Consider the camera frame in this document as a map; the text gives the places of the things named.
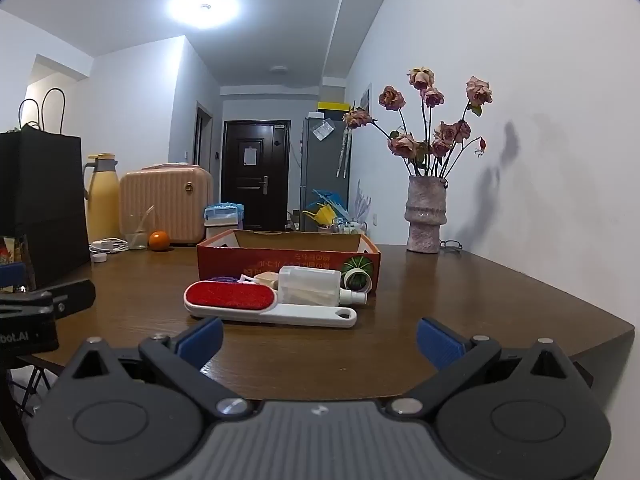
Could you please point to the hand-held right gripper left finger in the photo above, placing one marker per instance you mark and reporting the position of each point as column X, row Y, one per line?
column 202, row 341

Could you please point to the textured pink ceramic vase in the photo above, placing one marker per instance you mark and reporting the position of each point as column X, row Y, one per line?
column 425, row 215

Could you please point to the clear glass cup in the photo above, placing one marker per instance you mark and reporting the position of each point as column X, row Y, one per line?
column 136, row 232

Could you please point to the beige cube-lidded yellow jar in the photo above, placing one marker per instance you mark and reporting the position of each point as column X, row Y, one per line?
column 266, row 280

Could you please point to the small hallway ceiling light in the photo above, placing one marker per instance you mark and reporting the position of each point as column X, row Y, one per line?
column 279, row 68

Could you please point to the red printed cardboard box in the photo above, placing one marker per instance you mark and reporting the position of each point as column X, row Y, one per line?
column 280, row 255

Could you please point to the yellow box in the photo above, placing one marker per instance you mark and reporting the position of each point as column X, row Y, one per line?
column 334, row 106

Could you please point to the white tape roll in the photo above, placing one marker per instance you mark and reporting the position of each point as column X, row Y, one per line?
column 361, row 280

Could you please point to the pink ribbed suitcase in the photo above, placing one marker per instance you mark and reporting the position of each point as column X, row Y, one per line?
column 167, row 205

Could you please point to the wall picture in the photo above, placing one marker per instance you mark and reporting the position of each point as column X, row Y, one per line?
column 365, row 97

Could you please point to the yellow watering can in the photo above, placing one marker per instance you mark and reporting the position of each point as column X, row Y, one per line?
column 322, row 215

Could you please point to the colourful snack bag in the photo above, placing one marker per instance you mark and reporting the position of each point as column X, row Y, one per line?
column 10, row 252

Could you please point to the eyeglasses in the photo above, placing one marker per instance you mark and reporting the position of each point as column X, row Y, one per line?
column 451, row 245

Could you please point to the folded umbrella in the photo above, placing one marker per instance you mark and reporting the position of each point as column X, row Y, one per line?
column 344, row 155

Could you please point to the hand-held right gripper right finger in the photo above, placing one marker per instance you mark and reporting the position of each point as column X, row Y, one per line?
column 437, row 342

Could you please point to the grey refrigerator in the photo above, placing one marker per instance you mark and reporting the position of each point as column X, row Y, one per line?
column 320, row 170

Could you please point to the dark entrance door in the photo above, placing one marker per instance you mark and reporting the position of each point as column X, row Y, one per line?
column 255, row 175

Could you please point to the orange fruit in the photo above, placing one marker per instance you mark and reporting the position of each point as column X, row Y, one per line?
column 159, row 241

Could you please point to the dried pink roses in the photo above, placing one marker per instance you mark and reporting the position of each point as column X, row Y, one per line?
column 430, row 135

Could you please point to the red and white lint brush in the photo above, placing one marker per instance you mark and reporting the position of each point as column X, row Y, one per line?
column 235, row 297

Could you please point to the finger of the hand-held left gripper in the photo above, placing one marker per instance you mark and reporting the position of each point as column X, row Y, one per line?
column 10, row 275
column 70, row 297

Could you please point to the blue tissue pack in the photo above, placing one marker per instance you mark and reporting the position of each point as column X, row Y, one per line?
column 222, row 217

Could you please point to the round ceiling light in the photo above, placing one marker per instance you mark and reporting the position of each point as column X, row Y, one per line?
column 204, row 6

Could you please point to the white plastic bottle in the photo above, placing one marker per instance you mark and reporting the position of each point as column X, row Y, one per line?
column 307, row 285

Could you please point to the paper note on refrigerator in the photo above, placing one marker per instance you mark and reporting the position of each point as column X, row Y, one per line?
column 322, row 131

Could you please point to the yellow thermos jug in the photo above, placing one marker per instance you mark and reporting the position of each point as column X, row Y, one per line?
column 102, row 200

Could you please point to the black paper bag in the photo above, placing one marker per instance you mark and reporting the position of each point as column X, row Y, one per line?
column 45, row 200

